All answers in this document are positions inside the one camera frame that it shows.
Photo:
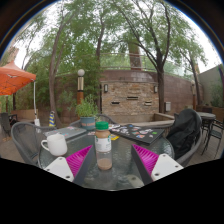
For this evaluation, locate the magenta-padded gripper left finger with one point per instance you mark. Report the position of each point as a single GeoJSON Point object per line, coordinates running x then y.
{"type": "Point", "coordinates": [61, 168]}

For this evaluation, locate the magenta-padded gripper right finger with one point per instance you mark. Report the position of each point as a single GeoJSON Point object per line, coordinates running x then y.
{"type": "Point", "coordinates": [165, 170]}

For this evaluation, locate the green-capped coffee drink bottle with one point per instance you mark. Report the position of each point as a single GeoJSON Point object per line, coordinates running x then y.
{"type": "Point", "coordinates": [103, 143]}

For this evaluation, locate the white ceramic mug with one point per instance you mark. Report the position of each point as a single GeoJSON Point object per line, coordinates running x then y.
{"type": "Point", "coordinates": [56, 145]}

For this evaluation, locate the grey laptop with stickers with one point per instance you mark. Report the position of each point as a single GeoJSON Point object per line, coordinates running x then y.
{"type": "Point", "coordinates": [66, 132]}

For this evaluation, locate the black laptop with stickers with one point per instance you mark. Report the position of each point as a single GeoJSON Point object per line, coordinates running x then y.
{"type": "Point", "coordinates": [138, 133]}

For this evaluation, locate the blue yellow striped cone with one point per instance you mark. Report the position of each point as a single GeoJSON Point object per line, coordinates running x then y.
{"type": "Point", "coordinates": [52, 119]}

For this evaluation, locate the yellow sticker card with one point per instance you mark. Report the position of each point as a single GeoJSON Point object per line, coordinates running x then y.
{"type": "Point", "coordinates": [114, 137]}

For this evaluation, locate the green plant in teal pot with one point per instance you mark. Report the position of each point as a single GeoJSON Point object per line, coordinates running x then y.
{"type": "Point", "coordinates": [87, 111]}

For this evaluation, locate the white sticker sheet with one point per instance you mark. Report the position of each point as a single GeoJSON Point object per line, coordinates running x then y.
{"type": "Point", "coordinates": [114, 126]}

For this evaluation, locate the round dark patio table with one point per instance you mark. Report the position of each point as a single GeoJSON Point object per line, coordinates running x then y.
{"type": "Point", "coordinates": [206, 116]}

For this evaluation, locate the orange canopy tent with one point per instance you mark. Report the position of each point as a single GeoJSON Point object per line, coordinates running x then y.
{"type": "Point", "coordinates": [13, 78]}

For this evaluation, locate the wooden lamp post, white globe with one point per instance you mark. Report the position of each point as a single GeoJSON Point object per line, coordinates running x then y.
{"type": "Point", "coordinates": [80, 86]}

